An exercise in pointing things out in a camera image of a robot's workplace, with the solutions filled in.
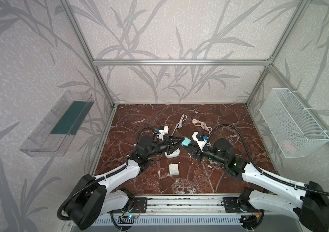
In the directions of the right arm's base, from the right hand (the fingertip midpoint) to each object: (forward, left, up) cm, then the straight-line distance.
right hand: (186, 138), depth 72 cm
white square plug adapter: (-8, +7, -22) cm, 24 cm away
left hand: (-2, +1, +3) cm, 4 cm away
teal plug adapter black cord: (-2, 0, +1) cm, 2 cm away
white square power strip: (+2, +6, -23) cm, 24 cm away
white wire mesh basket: (-2, -48, +9) cm, 49 cm away
